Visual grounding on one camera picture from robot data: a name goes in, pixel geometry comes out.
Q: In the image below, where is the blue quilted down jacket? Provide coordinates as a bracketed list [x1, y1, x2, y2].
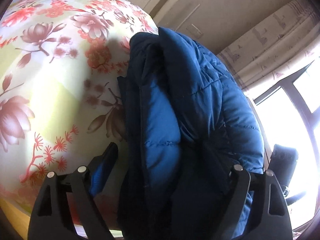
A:
[116, 26, 265, 240]

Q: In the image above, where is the yellow mattress cover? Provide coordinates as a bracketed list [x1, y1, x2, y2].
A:
[1, 198, 30, 239]

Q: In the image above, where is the patterned beige curtain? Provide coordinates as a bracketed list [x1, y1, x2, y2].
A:
[218, 0, 319, 96]

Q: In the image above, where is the floral bed sheet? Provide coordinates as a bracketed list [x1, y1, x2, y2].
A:
[1, 0, 158, 229]

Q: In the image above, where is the dark window frame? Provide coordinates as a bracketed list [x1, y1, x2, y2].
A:
[252, 60, 320, 140]

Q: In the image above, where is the wall power socket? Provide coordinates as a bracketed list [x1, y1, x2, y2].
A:
[186, 24, 203, 39]

